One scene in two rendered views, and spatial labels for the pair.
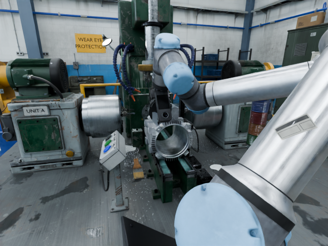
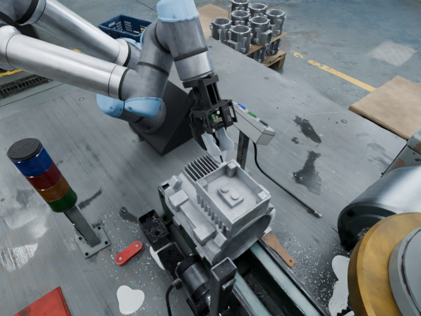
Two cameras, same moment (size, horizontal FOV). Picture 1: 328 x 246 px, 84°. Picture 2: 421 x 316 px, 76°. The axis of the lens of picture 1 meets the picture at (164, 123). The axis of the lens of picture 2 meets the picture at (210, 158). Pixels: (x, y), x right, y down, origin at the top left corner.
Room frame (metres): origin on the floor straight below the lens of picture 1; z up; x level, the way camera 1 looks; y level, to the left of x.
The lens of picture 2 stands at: (1.14, -0.16, 1.59)
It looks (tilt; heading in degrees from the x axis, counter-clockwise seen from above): 48 degrees down; 158
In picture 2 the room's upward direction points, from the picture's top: straight up
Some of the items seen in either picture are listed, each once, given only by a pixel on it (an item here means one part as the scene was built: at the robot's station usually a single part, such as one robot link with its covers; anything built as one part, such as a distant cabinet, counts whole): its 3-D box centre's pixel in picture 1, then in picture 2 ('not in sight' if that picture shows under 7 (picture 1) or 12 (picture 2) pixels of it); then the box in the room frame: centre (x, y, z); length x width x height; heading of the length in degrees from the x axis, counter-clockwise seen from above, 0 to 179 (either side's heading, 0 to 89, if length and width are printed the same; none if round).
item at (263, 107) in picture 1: (260, 105); (31, 158); (0.67, -0.36, 1.19); 0.06 x 0.06 x 0.04
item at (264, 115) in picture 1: (258, 116); (42, 172); (0.67, -0.36, 1.14); 0.06 x 0.06 x 0.04
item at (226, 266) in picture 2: (182, 103); (220, 296); (1.03, -0.10, 1.12); 0.04 x 0.03 x 0.26; 13
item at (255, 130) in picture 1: (256, 128); (51, 184); (0.67, -0.36, 1.10); 0.06 x 0.06 x 0.04
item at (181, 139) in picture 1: (166, 133); (218, 208); (0.83, -0.01, 1.01); 0.20 x 0.19 x 0.19; 15
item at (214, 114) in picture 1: (203, 110); not in sight; (1.21, -0.26, 1.04); 0.41 x 0.25 x 0.25; 103
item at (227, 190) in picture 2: (164, 112); (231, 198); (0.87, 0.00, 1.11); 0.12 x 0.11 x 0.07; 15
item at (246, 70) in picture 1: (247, 92); not in sight; (1.25, -0.57, 1.16); 0.33 x 0.26 x 0.42; 103
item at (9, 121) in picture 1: (10, 121); not in sight; (0.86, 0.75, 1.07); 0.08 x 0.07 x 0.20; 13
